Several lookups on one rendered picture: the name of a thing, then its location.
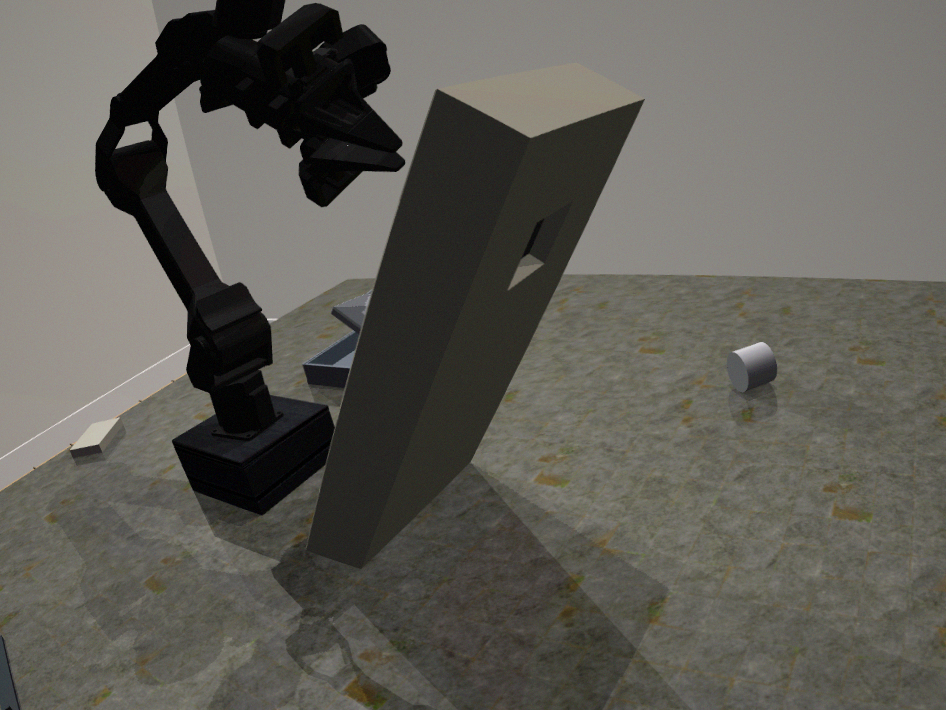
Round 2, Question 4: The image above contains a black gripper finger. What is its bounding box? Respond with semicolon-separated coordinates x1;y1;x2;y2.
293;59;403;153
309;138;405;178

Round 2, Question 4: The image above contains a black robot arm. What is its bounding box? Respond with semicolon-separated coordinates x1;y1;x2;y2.
95;0;391;441

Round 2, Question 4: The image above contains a grey cylinder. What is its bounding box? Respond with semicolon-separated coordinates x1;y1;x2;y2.
727;342;777;392

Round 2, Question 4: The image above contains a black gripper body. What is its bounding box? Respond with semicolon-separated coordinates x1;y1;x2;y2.
233;3;363;207

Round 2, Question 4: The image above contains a light blue shallow tray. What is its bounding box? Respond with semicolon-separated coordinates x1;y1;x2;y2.
303;330;360;388

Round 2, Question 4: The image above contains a beige flat box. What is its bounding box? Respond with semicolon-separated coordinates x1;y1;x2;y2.
69;417;123;458

